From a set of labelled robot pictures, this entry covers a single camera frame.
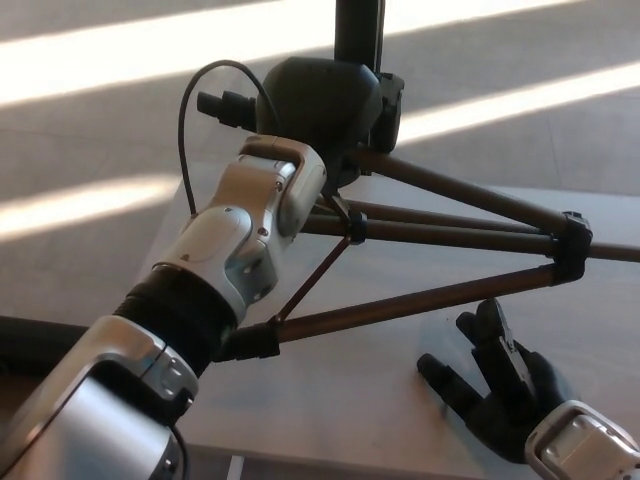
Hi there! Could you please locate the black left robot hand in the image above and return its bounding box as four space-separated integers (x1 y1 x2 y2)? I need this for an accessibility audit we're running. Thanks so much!
254 57 406 194

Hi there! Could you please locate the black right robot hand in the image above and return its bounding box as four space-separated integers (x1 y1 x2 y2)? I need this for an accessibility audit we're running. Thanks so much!
417 298 581 461

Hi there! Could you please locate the brown and black camera tripod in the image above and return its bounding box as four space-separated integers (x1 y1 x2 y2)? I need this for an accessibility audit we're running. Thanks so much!
196 89 640 364

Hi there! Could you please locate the black vertical pillar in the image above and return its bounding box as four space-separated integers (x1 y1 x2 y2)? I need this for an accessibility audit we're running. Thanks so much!
333 0 386 76

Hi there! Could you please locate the black low platform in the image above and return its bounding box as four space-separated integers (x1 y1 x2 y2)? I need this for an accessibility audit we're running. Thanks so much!
0 314 91 381

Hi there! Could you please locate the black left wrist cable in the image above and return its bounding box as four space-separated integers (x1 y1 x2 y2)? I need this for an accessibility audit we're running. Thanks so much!
180 59 282 216

